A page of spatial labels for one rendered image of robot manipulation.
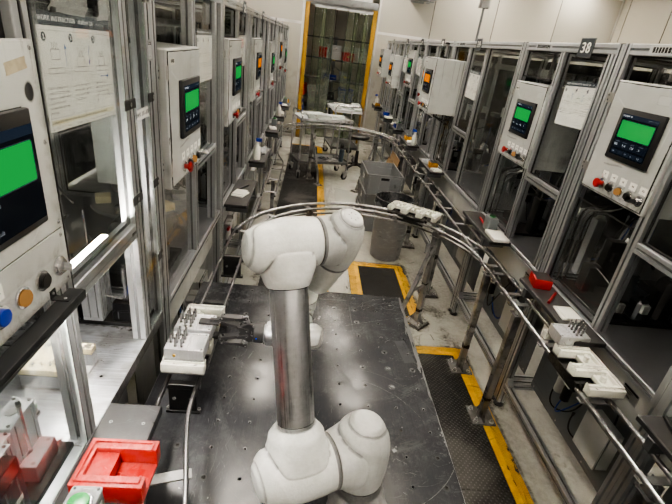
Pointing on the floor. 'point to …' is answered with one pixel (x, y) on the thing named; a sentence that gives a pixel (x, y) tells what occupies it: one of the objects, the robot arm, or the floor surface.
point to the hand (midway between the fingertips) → (208, 327)
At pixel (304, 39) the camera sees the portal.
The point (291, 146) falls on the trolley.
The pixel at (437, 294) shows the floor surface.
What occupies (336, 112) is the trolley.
